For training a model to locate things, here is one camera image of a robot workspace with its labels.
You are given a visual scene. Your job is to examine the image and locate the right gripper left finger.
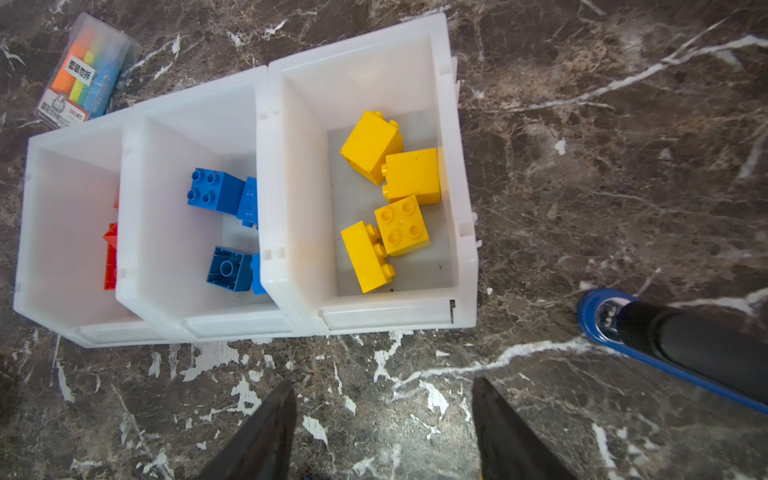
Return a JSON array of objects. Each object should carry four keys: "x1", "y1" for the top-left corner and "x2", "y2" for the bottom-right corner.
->
[{"x1": 196, "y1": 380, "x2": 297, "y2": 480}]

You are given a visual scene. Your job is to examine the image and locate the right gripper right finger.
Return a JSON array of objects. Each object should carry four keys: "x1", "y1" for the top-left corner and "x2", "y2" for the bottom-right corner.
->
[{"x1": 472, "y1": 376, "x2": 576, "y2": 480}]

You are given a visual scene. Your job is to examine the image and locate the blue lego brick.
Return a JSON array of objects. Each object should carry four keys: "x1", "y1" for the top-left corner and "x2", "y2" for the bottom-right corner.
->
[
  {"x1": 187, "y1": 168, "x2": 246, "y2": 215},
  {"x1": 206, "y1": 246, "x2": 253, "y2": 292},
  {"x1": 250, "y1": 254, "x2": 266, "y2": 295},
  {"x1": 236, "y1": 177, "x2": 258, "y2": 228}
]

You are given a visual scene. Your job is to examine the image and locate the yellow lego brick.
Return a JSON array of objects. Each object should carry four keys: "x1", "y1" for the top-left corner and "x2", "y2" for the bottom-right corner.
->
[
  {"x1": 381, "y1": 148, "x2": 441, "y2": 205},
  {"x1": 340, "y1": 111, "x2": 403, "y2": 185},
  {"x1": 374, "y1": 195, "x2": 430, "y2": 257},
  {"x1": 341, "y1": 221, "x2": 395, "y2": 293}
]

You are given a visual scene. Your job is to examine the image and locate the long red lego brick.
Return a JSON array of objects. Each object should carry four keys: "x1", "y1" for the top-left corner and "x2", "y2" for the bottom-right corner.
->
[{"x1": 103, "y1": 223, "x2": 118, "y2": 290}]

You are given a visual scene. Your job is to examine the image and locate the middle white plastic bin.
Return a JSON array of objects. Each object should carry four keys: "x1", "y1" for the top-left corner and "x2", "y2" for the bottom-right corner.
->
[{"x1": 116, "y1": 66, "x2": 311, "y2": 343}]

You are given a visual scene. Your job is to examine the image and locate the blue stapler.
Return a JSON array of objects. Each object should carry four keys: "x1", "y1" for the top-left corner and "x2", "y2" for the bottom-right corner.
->
[{"x1": 577, "y1": 288, "x2": 767, "y2": 413}]

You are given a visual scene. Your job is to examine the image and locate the right white plastic bin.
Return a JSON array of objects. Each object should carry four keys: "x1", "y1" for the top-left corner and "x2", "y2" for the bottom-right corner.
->
[{"x1": 256, "y1": 11, "x2": 481, "y2": 337}]

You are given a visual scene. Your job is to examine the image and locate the highlighter marker pack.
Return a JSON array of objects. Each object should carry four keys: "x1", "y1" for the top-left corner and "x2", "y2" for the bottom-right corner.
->
[{"x1": 35, "y1": 13, "x2": 142, "y2": 128}]

